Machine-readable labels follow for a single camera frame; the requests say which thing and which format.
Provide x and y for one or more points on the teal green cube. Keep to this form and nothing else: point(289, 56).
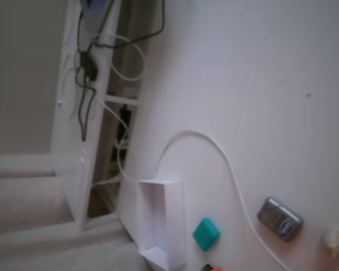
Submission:
point(206, 234)

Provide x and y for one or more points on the white cardboard box bin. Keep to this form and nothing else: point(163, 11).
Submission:
point(152, 214)

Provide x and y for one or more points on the grey plastic case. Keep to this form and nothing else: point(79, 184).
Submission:
point(279, 218)

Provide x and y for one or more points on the beige cone figurine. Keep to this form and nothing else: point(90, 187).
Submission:
point(337, 240)

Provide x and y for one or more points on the black plug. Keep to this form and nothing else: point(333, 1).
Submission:
point(125, 115)

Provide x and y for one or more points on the black power adapter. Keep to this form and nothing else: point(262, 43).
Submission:
point(88, 65)

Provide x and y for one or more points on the blue cloth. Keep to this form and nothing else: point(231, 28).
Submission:
point(91, 5)

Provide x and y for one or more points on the white frame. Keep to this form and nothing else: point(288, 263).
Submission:
point(73, 175)

